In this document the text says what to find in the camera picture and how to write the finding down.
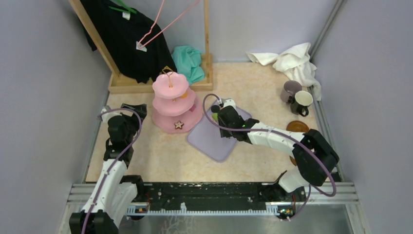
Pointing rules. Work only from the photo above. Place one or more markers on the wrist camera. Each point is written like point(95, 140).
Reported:
point(227, 102)
point(106, 114)

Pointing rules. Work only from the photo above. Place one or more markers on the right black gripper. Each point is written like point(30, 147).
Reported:
point(224, 133)

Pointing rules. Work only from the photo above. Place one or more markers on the black t-shirt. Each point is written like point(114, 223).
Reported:
point(120, 32)

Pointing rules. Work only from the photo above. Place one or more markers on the purple mug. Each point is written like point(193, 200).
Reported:
point(289, 89)

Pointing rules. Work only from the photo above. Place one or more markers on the brown saucer upper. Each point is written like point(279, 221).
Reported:
point(297, 126)

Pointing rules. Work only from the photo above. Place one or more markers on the lavender serving tray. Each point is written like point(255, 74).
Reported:
point(205, 137)

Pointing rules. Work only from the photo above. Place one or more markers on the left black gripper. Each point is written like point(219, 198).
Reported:
point(135, 119)

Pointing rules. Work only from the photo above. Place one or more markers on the wooden clothes rack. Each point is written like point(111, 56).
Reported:
point(121, 84)

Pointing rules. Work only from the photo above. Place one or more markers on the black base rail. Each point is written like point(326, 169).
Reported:
point(230, 199)

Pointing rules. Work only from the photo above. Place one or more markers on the pink three-tier cake stand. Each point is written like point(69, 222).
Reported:
point(168, 107)

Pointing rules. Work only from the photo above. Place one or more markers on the pink cake slice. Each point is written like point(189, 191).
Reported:
point(193, 108)

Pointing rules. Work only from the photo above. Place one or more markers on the brown star cookie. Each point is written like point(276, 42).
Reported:
point(178, 125)

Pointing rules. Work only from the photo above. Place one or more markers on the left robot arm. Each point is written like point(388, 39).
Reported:
point(114, 190)

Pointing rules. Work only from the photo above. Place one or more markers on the black macaron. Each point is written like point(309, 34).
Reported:
point(215, 108)

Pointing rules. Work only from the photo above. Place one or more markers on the pink clothes hanger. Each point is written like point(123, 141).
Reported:
point(140, 45)

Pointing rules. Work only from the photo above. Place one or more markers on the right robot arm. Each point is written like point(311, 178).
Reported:
point(314, 156)

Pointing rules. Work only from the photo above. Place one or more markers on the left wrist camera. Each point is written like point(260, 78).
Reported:
point(106, 114)

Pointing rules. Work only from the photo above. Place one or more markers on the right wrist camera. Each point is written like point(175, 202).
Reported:
point(227, 102)

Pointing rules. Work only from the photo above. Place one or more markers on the white towel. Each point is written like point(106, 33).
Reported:
point(294, 63)

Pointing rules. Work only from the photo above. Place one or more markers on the brown saucer lower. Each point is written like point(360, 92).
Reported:
point(293, 161)

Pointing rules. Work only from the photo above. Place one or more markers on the black cream-lined mug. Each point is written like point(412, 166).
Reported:
point(300, 103)

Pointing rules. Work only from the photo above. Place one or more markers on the green clothes hanger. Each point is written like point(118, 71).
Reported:
point(124, 8)

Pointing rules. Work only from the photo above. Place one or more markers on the teal cloth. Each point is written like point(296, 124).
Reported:
point(188, 62)

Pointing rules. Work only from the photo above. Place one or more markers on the brown saucer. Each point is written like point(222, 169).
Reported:
point(297, 126)
point(293, 161)

